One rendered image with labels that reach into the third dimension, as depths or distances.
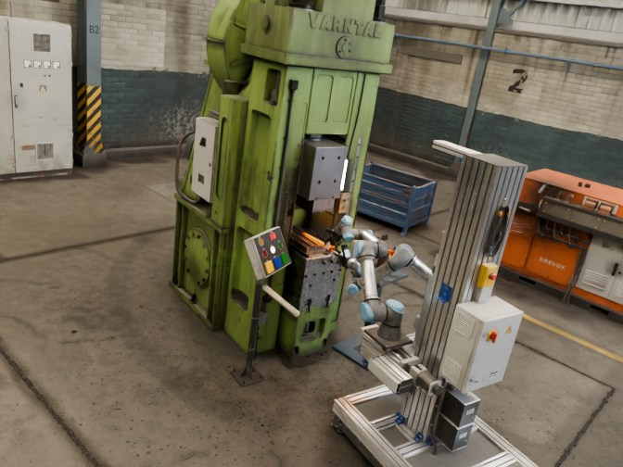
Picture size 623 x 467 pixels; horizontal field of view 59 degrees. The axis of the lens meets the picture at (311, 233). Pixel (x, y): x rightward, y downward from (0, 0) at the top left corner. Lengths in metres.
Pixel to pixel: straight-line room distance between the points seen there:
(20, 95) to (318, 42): 5.28
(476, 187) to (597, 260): 3.96
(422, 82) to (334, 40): 8.45
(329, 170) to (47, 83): 5.27
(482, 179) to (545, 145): 8.16
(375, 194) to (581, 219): 2.80
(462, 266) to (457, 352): 0.49
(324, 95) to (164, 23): 6.23
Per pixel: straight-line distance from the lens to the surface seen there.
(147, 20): 9.84
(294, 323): 4.46
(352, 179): 4.45
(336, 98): 4.15
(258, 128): 4.20
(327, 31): 3.96
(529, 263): 7.17
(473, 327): 3.15
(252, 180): 4.28
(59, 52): 8.52
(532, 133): 11.29
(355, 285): 3.82
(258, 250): 3.67
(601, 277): 6.94
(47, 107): 8.55
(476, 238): 3.11
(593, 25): 11.23
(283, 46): 3.81
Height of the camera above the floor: 2.57
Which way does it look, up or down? 21 degrees down
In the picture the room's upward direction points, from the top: 9 degrees clockwise
